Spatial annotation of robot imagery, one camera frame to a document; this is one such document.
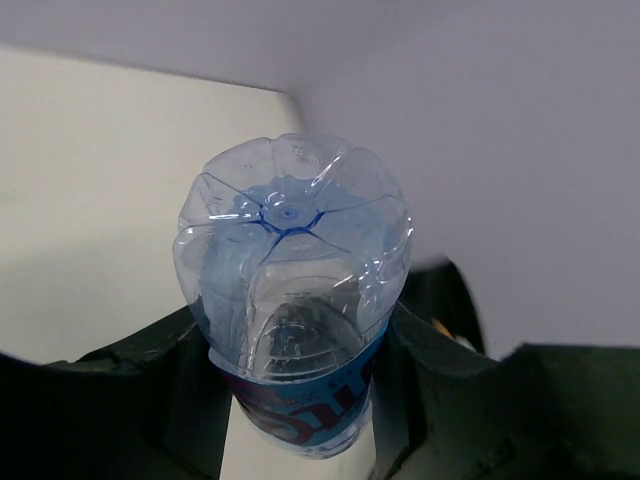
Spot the black plastic bin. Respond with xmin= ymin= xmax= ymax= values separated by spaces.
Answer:
xmin=400 ymin=256 xmax=486 ymax=355

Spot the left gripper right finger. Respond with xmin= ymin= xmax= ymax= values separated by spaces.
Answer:
xmin=373 ymin=306 xmax=639 ymax=479

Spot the clear bottle blue cap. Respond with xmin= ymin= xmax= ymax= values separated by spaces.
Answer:
xmin=173 ymin=134 xmax=413 ymax=459

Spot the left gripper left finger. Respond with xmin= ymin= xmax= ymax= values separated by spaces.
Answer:
xmin=1 ymin=308 xmax=231 ymax=479

